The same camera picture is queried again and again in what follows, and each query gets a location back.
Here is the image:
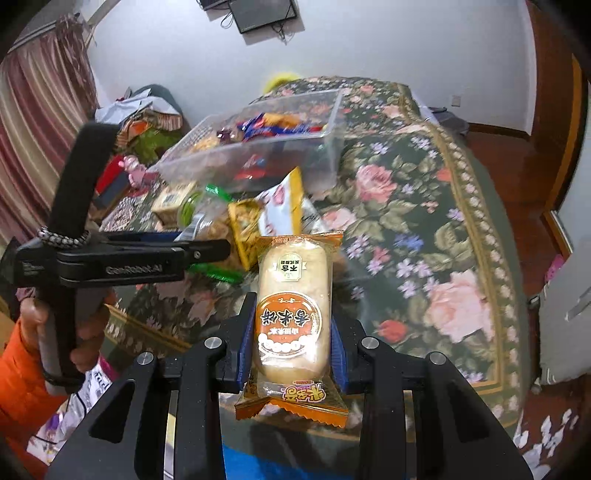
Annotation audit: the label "orange rice cake packet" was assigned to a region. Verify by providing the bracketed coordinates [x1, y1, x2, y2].
[235, 231, 349, 428]

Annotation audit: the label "baked rice cracker pack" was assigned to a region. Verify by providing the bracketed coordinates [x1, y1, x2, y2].
[151, 181, 197, 228]

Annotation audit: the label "fried snack bag green seal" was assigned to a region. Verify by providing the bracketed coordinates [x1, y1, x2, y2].
[175, 184, 242, 271]

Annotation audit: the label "orange sleeve forearm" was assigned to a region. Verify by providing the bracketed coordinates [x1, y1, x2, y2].
[0, 320, 67, 479]

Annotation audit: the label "person left hand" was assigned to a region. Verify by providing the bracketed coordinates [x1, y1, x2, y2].
[19, 289, 117, 374]

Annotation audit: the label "yellow snack packet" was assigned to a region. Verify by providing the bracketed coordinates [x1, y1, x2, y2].
[228, 199, 263, 271]

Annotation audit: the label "pink plush toy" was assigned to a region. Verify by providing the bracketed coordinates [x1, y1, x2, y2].
[118, 155, 147, 189]

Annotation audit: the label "dark floral bedspread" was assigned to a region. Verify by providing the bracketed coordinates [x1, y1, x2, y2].
[98, 75, 532, 444]

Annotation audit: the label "white yellow snack bag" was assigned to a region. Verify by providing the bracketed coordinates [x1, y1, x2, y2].
[256, 167, 304, 237]

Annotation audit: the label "pile of clothes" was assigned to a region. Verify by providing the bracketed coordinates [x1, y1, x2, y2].
[94, 84, 188, 166]

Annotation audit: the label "striped red curtain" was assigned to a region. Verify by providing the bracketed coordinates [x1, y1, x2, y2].
[1, 16, 98, 247]

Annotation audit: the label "clear plastic storage box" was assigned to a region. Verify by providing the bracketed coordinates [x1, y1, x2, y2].
[150, 89, 346, 194]

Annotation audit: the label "blue wrapped candies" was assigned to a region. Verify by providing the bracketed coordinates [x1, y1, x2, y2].
[236, 112, 325, 142]

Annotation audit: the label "yellow fuzzy hoop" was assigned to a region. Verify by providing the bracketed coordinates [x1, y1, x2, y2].
[263, 72, 301, 94]

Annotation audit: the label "brown wooden door frame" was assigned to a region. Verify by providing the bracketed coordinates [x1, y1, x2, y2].
[526, 0, 585, 259]

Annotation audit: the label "wall mounted black monitor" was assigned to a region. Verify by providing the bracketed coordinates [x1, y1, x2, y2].
[228, 0, 297, 34]

